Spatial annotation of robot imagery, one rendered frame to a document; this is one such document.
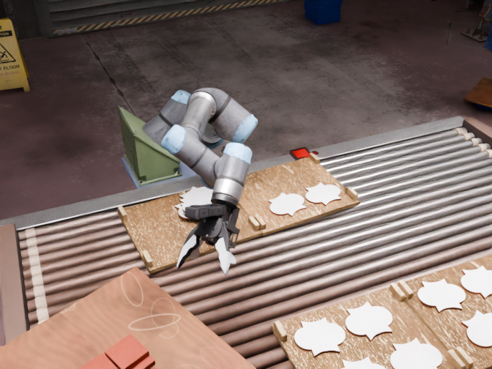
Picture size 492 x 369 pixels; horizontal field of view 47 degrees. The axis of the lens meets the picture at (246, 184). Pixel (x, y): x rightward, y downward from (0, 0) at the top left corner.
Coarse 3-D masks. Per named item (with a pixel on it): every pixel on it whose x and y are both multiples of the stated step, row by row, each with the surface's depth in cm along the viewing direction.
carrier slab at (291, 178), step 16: (304, 160) 231; (256, 176) 222; (272, 176) 222; (288, 176) 222; (304, 176) 222; (320, 176) 222; (256, 192) 213; (272, 192) 213; (288, 192) 213; (304, 192) 213; (256, 208) 205; (320, 208) 205; (336, 208) 205; (272, 224) 198; (288, 224) 198
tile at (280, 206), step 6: (276, 198) 209; (282, 198) 209; (288, 198) 209; (294, 198) 209; (300, 198) 209; (276, 204) 206; (282, 204) 206; (288, 204) 206; (294, 204) 206; (300, 204) 206; (270, 210) 204; (276, 210) 203; (282, 210) 203; (288, 210) 203; (294, 210) 203
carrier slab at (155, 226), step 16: (128, 208) 205; (144, 208) 205; (160, 208) 205; (240, 208) 205; (128, 224) 198; (144, 224) 198; (160, 224) 198; (176, 224) 198; (192, 224) 198; (240, 224) 198; (144, 240) 191; (160, 240) 191; (176, 240) 191; (240, 240) 191; (160, 256) 184; (176, 256) 184
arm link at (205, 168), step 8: (208, 152) 154; (200, 160) 152; (208, 160) 153; (216, 160) 153; (192, 168) 154; (200, 168) 153; (208, 168) 153; (208, 176) 154; (216, 176) 151; (208, 184) 158
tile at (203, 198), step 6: (204, 192) 205; (210, 192) 205; (186, 198) 202; (192, 198) 202; (198, 198) 202; (204, 198) 202; (210, 198) 202; (186, 204) 199; (192, 204) 199; (198, 204) 199; (204, 204) 199
